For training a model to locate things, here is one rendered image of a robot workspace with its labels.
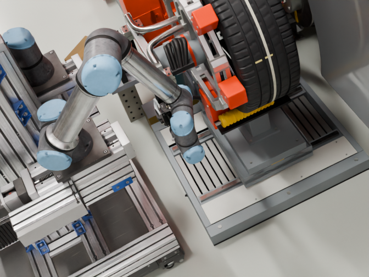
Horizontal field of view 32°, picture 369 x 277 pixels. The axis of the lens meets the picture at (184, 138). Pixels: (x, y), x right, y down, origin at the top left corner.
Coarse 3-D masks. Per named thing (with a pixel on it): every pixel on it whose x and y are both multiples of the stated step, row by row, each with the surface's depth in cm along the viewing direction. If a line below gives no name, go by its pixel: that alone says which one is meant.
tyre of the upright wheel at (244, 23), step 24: (216, 0) 230; (240, 0) 230; (264, 0) 231; (240, 24) 229; (264, 24) 231; (288, 24) 232; (240, 48) 230; (264, 48) 232; (288, 48) 235; (240, 72) 235; (264, 72) 237; (288, 72) 243; (264, 96) 248
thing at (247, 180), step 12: (204, 120) 334; (216, 132) 323; (300, 132) 308; (228, 144) 317; (228, 156) 310; (288, 156) 301; (300, 156) 304; (240, 168) 306; (264, 168) 300; (276, 168) 303; (252, 180) 302
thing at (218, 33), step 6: (198, 0) 264; (216, 30) 254; (216, 36) 268; (222, 36) 236; (210, 42) 273; (222, 42) 254; (222, 48) 256; (228, 54) 250; (228, 60) 257; (222, 72) 279; (234, 72) 256; (222, 78) 279
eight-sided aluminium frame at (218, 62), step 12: (168, 0) 269; (180, 0) 238; (192, 0) 236; (168, 12) 273; (192, 24) 234; (204, 48) 234; (216, 48) 234; (216, 60) 234; (192, 72) 284; (204, 72) 284; (216, 72) 236; (228, 72) 238; (204, 84) 279; (216, 84) 242; (216, 108) 267
